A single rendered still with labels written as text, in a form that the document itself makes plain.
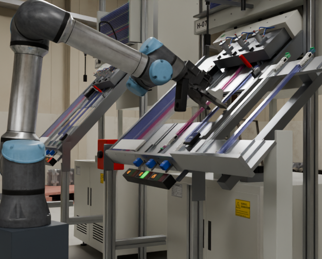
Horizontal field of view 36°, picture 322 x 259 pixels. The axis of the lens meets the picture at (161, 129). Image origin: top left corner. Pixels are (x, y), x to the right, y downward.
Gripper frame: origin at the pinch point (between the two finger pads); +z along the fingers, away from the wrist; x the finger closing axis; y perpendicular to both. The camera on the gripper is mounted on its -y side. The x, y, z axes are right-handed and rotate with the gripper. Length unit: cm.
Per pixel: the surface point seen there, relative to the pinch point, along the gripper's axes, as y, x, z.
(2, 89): 46, 496, -16
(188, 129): -10.0, 7.5, -1.8
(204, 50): 46, 60, 10
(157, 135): -13.3, 27.5, -2.5
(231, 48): 34.7, 20.6, 3.2
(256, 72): 18.1, -7.1, 3.3
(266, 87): 14.8, -10.2, 8.1
